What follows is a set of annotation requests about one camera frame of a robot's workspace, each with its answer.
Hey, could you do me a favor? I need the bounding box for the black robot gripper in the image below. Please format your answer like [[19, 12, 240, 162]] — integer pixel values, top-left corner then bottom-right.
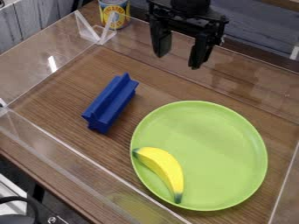
[[147, 0, 230, 70]]

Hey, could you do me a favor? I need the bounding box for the green round plate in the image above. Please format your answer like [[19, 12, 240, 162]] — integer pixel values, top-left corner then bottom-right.
[[130, 101, 269, 212]]

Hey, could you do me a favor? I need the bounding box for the black equipment box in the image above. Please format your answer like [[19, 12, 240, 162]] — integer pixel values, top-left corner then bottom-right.
[[30, 196, 90, 224]]

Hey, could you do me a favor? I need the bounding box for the clear acrylic enclosure wall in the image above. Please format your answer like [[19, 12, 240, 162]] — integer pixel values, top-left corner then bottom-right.
[[0, 8, 299, 224]]

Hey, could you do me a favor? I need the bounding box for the blue star-shaped block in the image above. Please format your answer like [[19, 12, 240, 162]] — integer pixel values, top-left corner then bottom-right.
[[82, 73, 139, 134]]

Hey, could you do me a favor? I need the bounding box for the black cable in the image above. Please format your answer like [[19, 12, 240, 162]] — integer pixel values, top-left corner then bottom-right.
[[0, 195, 43, 224]]

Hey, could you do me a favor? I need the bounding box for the yellow labelled tin can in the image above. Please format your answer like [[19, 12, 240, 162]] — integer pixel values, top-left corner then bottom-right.
[[98, 0, 131, 30]]

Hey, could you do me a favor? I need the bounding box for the yellow toy banana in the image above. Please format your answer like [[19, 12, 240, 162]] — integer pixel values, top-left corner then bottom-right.
[[133, 147, 185, 204]]

